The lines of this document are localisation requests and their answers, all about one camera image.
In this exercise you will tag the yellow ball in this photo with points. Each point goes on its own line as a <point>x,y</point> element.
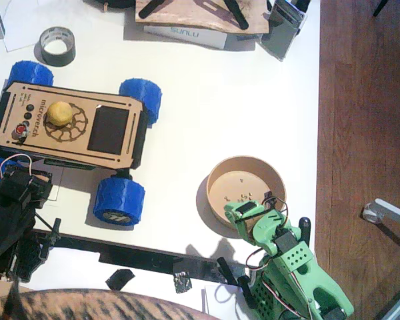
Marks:
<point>60,114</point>

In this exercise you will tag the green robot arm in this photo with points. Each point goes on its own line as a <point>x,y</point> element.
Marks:
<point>320,286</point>

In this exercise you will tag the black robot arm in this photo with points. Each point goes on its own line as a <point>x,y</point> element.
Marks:
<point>3,230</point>

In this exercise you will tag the round tan bowl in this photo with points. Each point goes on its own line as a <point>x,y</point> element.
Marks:
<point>233,186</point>

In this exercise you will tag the black spring clamp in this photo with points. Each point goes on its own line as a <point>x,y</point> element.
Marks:
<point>226,270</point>
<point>55,231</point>
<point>305,230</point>

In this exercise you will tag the crumpled dark foil scrap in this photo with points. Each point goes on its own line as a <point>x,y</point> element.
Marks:
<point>182,282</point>

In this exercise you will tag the wooden-top rover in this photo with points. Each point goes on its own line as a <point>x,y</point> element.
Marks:
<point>110,130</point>

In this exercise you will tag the long black mounting bar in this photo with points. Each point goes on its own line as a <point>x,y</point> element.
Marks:
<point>136,254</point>

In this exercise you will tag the black tape piece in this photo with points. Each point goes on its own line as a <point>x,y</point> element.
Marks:
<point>120,279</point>

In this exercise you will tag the brown striped fabric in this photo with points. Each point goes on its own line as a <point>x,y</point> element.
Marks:
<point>86,305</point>

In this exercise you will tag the grey chair leg with caster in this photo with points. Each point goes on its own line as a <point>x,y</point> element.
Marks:
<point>393,211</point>

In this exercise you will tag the white SUNLU box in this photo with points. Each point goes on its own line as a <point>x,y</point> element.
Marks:
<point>200,36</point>

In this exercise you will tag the black round object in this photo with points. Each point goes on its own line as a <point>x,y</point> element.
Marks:
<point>116,2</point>

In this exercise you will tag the grey rectangular device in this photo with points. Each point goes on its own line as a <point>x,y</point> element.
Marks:
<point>281,31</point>

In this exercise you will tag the black tripod leg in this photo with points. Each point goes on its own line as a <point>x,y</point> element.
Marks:
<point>151,9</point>
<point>380,8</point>
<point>301,4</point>
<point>236,15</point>

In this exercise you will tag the wooden board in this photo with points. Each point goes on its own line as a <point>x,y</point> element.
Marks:
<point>193,16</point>

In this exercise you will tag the black duct tape roll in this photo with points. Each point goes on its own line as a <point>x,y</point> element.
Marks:
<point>65,56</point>

